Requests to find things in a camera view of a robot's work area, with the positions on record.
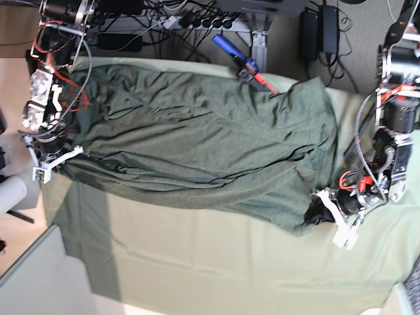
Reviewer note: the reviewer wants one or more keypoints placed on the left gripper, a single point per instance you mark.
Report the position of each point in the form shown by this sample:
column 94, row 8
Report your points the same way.
column 335, row 206

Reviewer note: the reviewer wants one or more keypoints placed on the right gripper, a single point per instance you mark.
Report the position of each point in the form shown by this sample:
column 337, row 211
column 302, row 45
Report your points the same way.
column 48, row 155

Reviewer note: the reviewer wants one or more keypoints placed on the green T-shirt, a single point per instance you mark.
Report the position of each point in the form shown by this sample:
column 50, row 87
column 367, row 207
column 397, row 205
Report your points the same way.
column 193, row 141

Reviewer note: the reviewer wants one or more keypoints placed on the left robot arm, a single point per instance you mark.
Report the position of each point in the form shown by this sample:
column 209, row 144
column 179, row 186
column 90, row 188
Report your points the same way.
column 381, row 138

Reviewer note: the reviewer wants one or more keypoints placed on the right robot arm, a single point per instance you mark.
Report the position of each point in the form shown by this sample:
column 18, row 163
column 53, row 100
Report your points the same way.
column 60, row 36

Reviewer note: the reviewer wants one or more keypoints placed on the white cylinder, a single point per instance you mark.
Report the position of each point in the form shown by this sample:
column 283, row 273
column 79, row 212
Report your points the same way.
column 12, row 191

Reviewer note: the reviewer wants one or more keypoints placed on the light green table cloth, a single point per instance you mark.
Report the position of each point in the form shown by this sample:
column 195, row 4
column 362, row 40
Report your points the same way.
column 206, row 261

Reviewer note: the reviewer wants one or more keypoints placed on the black power brick on floor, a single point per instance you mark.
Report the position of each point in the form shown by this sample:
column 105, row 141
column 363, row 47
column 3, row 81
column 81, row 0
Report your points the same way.
column 119, row 42

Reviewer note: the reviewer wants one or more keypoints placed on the blue orange clamp tool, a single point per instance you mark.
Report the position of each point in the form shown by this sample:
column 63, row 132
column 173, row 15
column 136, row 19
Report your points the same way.
column 248, row 70

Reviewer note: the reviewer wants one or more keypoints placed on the black power adapter left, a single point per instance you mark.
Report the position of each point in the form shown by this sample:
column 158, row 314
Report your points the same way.
column 308, row 36

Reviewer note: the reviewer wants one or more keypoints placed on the black power adapter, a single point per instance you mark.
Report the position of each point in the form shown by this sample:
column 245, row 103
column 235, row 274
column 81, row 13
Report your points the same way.
column 308, row 36
column 329, row 29

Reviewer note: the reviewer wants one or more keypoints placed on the black power adapter right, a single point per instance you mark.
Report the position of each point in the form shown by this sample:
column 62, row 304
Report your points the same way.
column 329, row 29

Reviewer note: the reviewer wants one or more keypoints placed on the white power strip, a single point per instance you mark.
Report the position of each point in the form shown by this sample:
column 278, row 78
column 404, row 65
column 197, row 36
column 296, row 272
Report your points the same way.
column 222, row 23

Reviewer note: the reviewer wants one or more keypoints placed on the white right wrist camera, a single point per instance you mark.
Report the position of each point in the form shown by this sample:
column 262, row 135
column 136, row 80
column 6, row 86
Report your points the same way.
column 42, row 174

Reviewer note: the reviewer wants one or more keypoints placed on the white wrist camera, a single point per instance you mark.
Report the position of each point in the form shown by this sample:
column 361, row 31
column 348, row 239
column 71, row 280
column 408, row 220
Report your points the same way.
column 42, row 174
column 345, row 239

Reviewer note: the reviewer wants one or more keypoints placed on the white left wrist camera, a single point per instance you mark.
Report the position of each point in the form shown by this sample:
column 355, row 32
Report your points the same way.
column 345, row 239

